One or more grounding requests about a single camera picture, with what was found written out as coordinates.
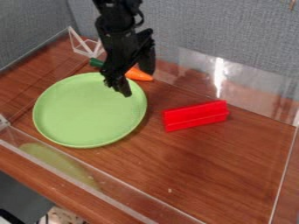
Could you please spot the red plastic block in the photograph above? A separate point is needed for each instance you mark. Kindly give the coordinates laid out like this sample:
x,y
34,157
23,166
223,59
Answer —
x,y
196,115

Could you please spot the green round plate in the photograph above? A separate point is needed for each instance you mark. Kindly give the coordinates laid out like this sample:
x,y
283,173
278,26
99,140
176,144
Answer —
x,y
80,114

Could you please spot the clear acrylic enclosure wall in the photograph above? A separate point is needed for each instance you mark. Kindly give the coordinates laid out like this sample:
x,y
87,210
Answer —
x,y
223,173

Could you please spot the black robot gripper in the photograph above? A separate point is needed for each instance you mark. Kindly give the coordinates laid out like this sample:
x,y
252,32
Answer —
x,y
128,47

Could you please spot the orange toy carrot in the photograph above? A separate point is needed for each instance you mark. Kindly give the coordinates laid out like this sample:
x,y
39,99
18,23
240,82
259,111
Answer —
x,y
134,73

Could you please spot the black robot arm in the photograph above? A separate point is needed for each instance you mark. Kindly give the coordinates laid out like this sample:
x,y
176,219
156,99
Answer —
x,y
119,9

